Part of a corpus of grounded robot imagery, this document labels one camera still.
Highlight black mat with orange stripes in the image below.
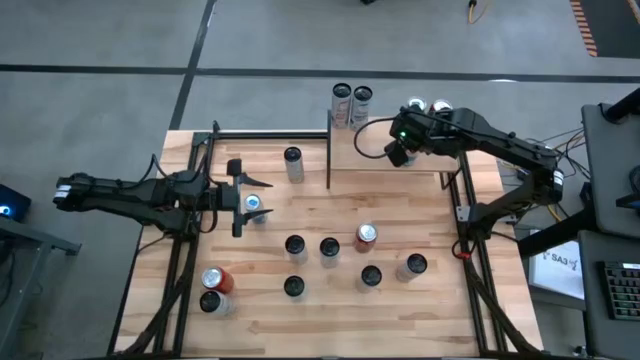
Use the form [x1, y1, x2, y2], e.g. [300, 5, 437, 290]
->
[569, 0, 640, 58]

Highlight black box with blue light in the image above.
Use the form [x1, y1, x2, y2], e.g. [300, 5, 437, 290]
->
[0, 183, 33, 224]

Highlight black cable tangle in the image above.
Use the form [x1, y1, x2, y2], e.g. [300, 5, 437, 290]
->
[519, 127, 589, 224]

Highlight black aluminium table frame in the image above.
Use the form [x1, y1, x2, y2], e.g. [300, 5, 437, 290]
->
[107, 110, 544, 359]

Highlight Celsius Arctic Vibe can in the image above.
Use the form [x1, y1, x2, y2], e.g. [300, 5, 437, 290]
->
[349, 85, 374, 133]
[283, 274, 307, 303]

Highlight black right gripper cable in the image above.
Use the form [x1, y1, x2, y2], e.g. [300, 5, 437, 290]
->
[353, 117, 396, 160]

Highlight backlit black keyboard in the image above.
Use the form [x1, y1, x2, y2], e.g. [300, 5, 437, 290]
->
[602, 261, 640, 322]

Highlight white printed sign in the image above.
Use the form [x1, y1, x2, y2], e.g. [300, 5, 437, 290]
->
[528, 239, 586, 301]

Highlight Celsius can with yellow band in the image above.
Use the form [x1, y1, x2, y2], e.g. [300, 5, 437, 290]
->
[283, 145, 306, 185]

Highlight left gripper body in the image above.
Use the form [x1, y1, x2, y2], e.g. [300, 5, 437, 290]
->
[214, 181, 244, 218]

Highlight Celsius Tropical Vibe can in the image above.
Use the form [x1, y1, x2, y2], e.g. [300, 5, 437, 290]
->
[356, 264, 384, 294]

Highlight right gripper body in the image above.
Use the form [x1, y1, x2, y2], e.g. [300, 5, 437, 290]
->
[391, 106, 452, 154]

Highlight Celsius can with orange print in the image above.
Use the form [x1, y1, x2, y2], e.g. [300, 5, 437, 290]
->
[284, 234, 310, 266]

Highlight grey metal stand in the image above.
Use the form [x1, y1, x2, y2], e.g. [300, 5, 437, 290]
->
[0, 214, 83, 360]

